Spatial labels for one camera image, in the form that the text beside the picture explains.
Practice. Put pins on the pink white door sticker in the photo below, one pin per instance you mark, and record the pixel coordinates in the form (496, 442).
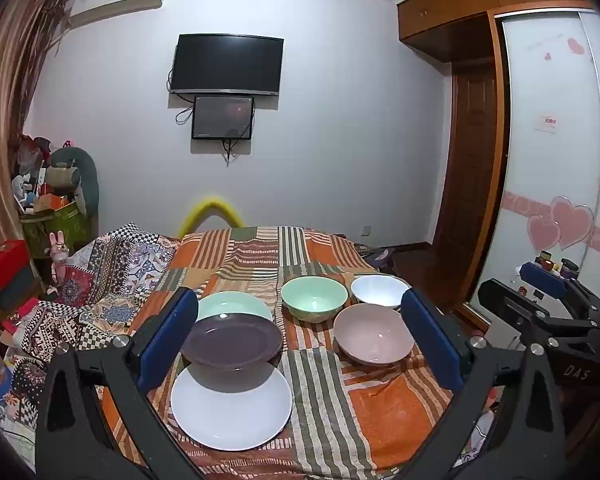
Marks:
(547, 123)

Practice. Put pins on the red box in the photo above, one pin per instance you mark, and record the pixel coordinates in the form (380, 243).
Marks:
(5, 262)

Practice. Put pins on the black wall television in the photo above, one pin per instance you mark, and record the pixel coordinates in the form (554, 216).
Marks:
(227, 62)

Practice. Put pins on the wooden overhead cabinet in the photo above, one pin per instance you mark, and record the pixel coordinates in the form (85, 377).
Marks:
(440, 15)

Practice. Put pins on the white plate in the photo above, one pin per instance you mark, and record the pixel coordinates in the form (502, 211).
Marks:
(230, 410)

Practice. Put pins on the white bowl with black dots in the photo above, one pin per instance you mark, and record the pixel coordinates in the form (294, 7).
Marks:
(377, 290)

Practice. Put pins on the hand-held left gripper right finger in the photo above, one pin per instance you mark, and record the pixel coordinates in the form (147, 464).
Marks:
(430, 340)

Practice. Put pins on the green plate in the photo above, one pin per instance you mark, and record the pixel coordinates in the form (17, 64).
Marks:
(230, 302)

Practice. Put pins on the checked patterned quilt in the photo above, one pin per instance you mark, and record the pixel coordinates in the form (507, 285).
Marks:
(110, 270)

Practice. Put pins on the pink bowl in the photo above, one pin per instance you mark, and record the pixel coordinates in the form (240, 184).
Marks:
(372, 332)

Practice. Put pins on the wooden door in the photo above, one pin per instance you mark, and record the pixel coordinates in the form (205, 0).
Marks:
(472, 160)

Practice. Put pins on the striped brown curtain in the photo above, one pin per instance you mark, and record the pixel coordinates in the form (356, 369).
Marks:
(10, 110)

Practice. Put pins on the small black wall monitor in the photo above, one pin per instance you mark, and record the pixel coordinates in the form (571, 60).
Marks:
(222, 117)

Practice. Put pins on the pile of assorted toys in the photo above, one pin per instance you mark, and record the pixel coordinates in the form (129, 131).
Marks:
(32, 180)

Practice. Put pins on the green bowl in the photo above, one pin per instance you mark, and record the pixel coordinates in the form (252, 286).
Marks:
(312, 297)

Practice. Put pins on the green box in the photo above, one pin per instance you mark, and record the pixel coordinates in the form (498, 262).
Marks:
(60, 225)

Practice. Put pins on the dark bag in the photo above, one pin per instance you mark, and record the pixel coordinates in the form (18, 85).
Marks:
(380, 259)

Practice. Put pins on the white heart-print wardrobe door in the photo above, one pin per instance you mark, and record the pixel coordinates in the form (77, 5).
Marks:
(545, 185)

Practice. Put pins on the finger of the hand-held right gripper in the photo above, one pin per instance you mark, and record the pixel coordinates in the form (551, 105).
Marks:
(510, 302)
(542, 278)

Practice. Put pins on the pink rabbit toy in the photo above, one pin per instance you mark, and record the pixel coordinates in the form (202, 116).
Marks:
(58, 255)

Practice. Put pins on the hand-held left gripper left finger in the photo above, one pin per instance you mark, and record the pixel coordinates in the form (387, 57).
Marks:
(167, 340)

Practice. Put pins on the striped orange patchwork blanket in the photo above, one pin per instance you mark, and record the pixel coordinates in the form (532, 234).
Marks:
(380, 410)

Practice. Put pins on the yellow foam arch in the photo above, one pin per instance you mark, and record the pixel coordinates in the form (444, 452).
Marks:
(215, 207)

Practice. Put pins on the small dark jar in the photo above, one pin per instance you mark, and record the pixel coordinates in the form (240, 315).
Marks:
(570, 267)
(547, 260)

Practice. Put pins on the purple plate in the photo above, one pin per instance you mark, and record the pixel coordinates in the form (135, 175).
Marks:
(230, 342)

